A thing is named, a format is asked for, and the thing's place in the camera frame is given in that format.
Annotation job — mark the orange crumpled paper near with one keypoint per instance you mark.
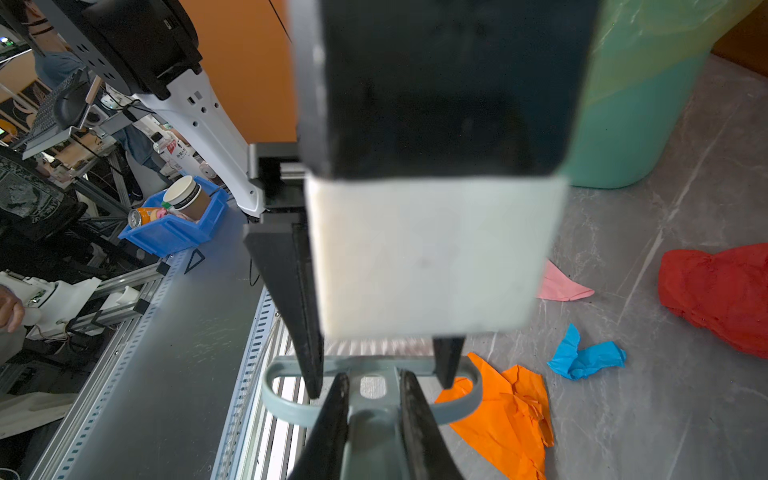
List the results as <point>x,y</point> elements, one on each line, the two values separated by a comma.
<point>512,426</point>

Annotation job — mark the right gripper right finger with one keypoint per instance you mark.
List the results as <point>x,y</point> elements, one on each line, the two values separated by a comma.
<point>427,456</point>

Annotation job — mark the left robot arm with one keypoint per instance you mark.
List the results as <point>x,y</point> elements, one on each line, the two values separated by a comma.
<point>149,50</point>

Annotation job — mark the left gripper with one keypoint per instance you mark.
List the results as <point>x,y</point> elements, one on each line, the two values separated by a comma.
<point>276,180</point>

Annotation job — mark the orange drink can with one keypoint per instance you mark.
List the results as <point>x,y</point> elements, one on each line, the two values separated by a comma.
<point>144,215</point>

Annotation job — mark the pink paper scrap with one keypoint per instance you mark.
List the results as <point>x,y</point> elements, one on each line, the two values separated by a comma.
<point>556,286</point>

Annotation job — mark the red crumpled paper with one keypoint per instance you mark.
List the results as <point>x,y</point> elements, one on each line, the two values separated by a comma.
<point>725,293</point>

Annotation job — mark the small blue paper scrap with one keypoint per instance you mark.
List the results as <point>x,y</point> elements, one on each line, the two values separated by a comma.
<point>574,363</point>

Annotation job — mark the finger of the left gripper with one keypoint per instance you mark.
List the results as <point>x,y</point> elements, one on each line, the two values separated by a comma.
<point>438,89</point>

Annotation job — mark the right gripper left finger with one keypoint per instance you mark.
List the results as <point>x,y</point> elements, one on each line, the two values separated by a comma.
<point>322,456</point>

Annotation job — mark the paper coffee cup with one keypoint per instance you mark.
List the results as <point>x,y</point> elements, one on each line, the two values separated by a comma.
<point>187,197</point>

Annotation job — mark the green trash bin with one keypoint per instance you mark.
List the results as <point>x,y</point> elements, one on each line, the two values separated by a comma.
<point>618,140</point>

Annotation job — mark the aluminium frame rail front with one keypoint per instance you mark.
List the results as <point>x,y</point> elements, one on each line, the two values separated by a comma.
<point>158,404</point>

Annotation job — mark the blue storage bin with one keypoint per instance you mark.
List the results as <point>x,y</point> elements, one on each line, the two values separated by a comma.
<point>172,234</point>

